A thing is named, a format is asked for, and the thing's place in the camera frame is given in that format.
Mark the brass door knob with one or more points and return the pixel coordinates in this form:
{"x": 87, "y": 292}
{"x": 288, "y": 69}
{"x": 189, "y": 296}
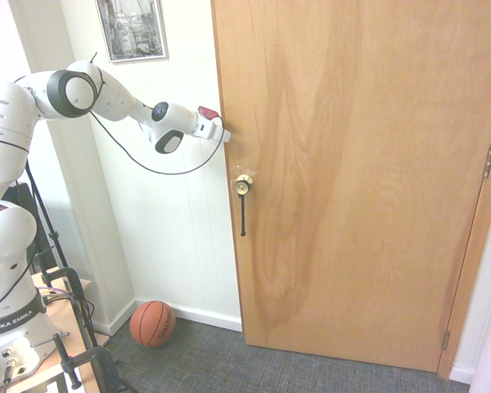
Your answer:
{"x": 243, "y": 186}

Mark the large black C-clamp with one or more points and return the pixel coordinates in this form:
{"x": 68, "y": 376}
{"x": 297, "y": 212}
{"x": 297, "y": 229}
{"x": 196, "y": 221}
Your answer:
{"x": 102, "y": 364}

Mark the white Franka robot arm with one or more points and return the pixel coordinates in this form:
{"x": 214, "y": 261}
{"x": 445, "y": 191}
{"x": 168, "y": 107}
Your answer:
{"x": 8, "y": 118}

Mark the framed black-and-white picture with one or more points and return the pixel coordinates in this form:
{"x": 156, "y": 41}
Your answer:
{"x": 133, "y": 28}

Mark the light wooden door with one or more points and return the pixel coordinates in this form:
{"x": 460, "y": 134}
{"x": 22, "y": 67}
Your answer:
{"x": 352, "y": 184}

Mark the clear tape on door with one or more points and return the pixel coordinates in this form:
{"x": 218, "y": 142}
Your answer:
{"x": 245, "y": 168}

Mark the black tripod stand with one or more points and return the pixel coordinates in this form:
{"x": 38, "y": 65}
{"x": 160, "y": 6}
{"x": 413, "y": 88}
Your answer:
{"x": 51, "y": 237}

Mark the brass door hinge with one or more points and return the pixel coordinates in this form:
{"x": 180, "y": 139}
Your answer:
{"x": 489, "y": 161}
{"x": 445, "y": 340}

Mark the white and red wrist camera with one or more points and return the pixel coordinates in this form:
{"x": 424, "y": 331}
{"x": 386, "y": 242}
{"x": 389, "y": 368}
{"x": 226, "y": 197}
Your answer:
{"x": 204, "y": 123}

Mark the orange basketball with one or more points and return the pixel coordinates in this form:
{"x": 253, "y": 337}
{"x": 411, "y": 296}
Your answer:
{"x": 151, "y": 323}

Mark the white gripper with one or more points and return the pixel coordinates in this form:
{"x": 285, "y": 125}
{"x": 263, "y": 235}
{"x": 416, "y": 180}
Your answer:
{"x": 222, "y": 134}

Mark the small black screw clamp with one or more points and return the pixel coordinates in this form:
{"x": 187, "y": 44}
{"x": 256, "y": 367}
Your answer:
{"x": 65, "y": 360}

